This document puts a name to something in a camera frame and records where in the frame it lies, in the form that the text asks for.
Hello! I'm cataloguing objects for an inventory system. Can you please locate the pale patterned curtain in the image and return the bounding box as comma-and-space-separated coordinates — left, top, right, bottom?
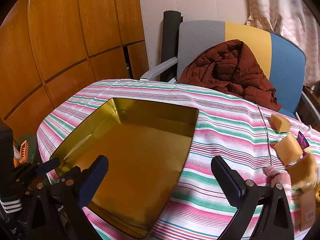
246, 0, 320, 87

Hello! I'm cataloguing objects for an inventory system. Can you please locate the brown paper tag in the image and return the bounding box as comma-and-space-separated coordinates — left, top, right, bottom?
299, 187, 318, 233

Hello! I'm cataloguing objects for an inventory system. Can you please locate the purple snack packet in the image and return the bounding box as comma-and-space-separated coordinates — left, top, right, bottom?
297, 132, 310, 149

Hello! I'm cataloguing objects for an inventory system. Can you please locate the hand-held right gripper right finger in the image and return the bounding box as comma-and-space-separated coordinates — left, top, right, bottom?
211, 156, 295, 240

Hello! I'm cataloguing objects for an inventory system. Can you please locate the grey yellow blue chair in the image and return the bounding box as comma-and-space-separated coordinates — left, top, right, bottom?
140, 20, 320, 128

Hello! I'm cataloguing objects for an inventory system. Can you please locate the brown padded jacket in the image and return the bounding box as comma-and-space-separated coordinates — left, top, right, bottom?
178, 39, 282, 111

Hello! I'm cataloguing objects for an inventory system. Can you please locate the black white-striped fabric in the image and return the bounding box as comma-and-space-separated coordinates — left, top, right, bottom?
0, 197, 23, 213

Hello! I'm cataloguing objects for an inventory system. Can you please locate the orange plastic rack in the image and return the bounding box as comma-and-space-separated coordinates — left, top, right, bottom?
19, 141, 30, 164

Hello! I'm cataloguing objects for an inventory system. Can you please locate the pink sock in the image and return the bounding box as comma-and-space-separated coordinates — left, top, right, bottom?
262, 166, 292, 198

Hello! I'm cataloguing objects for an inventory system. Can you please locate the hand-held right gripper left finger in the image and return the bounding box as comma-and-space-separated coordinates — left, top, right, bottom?
25, 155, 109, 240

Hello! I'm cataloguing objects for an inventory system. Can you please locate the wooden wardrobe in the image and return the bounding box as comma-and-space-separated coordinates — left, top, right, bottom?
0, 0, 150, 140

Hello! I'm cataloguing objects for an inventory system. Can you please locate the gold metal tin container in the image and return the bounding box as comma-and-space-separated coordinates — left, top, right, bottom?
49, 97, 199, 239

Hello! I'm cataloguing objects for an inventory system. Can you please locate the dark rolled mat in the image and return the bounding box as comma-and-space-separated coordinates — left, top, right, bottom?
161, 10, 183, 82

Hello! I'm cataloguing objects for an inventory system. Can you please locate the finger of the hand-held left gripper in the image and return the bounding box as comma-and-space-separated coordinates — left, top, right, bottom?
11, 159, 60, 190

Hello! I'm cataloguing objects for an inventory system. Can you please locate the striped tablecloth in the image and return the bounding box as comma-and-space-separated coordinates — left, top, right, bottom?
37, 79, 320, 240

